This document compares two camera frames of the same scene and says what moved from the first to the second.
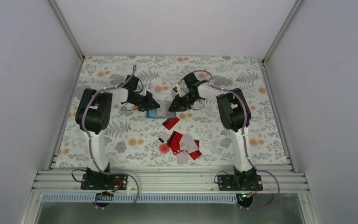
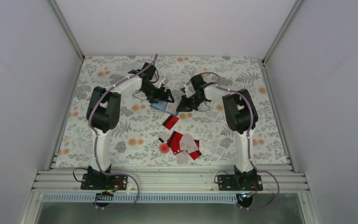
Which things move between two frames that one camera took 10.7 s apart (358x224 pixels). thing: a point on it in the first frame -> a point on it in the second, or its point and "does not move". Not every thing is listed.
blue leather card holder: [153, 114] -> [161, 106]
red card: [169, 122] does not move
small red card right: [197, 143] does not move
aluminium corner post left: [66, 29] does not move
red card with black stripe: [173, 141] does not move
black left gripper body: [143, 103] -> [153, 94]
